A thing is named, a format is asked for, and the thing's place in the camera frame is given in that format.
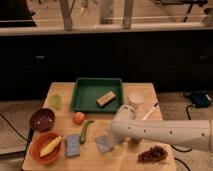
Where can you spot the green plastic tray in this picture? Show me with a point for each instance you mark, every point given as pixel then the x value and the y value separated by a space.
pixel 87 91

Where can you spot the white handled spatula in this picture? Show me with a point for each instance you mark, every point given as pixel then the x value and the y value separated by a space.
pixel 152 109

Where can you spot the dark blue floor device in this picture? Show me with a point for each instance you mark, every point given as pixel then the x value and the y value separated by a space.
pixel 199 99

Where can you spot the tan wooden block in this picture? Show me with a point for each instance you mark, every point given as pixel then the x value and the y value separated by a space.
pixel 106 98

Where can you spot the brown grape bunch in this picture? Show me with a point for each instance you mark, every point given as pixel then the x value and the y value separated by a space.
pixel 153 155

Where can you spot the purple bowl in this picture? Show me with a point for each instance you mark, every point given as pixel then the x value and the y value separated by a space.
pixel 42 120

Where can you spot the white cup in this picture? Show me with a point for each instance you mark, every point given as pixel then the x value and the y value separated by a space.
pixel 135 98

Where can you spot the green cucumber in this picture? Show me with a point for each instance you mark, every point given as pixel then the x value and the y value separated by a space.
pixel 84 131

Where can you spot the blue grey towel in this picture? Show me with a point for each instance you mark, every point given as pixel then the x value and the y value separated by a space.
pixel 103 144

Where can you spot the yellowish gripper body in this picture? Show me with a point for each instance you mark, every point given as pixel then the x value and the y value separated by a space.
pixel 116 144

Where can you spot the light green cup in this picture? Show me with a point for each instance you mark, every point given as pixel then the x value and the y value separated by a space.
pixel 55 102

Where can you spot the blue sponge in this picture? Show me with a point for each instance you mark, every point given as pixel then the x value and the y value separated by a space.
pixel 72 145

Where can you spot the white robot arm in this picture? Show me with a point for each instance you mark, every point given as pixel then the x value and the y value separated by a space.
pixel 195 134

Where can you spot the orange bowl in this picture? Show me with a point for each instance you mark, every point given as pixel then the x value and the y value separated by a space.
pixel 41 141

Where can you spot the metal cup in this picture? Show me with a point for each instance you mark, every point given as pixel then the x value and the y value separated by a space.
pixel 135 141

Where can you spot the orange tomato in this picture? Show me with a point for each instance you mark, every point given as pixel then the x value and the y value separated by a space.
pixel 78 118

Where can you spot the yellow corn cob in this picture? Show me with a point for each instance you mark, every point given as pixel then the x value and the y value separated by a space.
pixel 50 146

